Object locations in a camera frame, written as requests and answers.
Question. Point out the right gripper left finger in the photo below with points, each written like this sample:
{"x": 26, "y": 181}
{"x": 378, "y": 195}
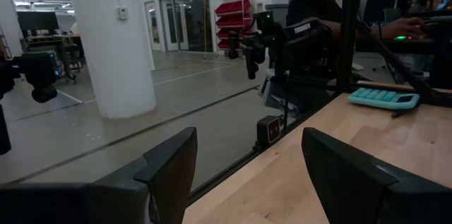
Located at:
{"x": 173, "y": 174}

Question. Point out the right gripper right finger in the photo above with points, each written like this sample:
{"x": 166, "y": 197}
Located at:
{"x": 346, "y": 181}

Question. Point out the teal calculator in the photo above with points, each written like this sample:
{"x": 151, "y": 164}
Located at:
{"x": 381, "y": 98}

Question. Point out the white pillar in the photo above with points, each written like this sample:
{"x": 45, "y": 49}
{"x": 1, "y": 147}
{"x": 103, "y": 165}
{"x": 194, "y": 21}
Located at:
{"x": 113, "y": 58}

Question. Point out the glass double door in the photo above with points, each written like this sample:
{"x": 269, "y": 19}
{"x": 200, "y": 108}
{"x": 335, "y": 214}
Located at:
{"x": 190, "y": 22}

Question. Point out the white rack with red bins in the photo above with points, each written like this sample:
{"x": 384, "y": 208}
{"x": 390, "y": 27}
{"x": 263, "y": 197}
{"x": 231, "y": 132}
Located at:
{"x": 234, "y": 15}

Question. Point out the black monitor screen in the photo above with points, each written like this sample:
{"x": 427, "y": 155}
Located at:
{"x": 37, "y": 20}
{"x": 379, "y": 6}

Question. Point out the cluttered work desk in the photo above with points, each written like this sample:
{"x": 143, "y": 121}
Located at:
{"x": 53, "y": 40}

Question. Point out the small black table camera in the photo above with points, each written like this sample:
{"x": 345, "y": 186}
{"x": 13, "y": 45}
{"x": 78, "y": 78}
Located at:
{"x": 268, "y": 130}

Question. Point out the white wall thermostat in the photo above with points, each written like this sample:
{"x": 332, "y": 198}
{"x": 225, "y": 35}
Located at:
{"x": 122, "y": 13}

